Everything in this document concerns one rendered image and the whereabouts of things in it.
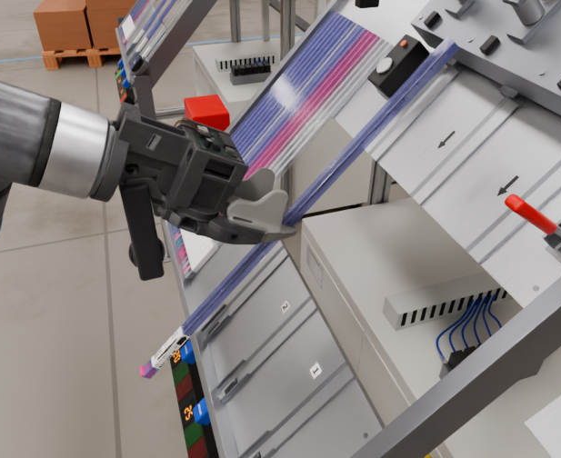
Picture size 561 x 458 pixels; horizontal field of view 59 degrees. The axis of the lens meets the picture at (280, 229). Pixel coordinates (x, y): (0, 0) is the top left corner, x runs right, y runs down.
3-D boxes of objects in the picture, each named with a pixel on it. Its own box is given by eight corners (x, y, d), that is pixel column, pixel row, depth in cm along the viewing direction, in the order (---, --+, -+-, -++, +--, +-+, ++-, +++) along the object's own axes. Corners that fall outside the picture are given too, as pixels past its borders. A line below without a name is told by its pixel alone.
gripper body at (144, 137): (256, 171, 44) (124, 126, 38) (217, 244, 48) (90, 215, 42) (235, 134, 50) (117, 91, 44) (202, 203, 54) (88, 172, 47)
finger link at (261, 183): (311, 188, 53) (237, 165, 48) (285, 231, 56) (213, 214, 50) (299, 174, 55) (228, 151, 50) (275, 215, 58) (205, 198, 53)
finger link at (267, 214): (325, 210, 50) (245, 183, 45) (298, 255, 52) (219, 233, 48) (315, 194, 52) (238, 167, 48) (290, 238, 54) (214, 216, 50)
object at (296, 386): (276, 540, 55) (256, 539, 53) (180, 215, 105) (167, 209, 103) (398, 438, 50) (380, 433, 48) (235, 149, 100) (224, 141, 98)
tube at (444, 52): (150, 379, 60) (143, 377, 60) (149, 370, 62) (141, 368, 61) (459, 48, 47) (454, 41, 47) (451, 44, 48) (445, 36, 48)
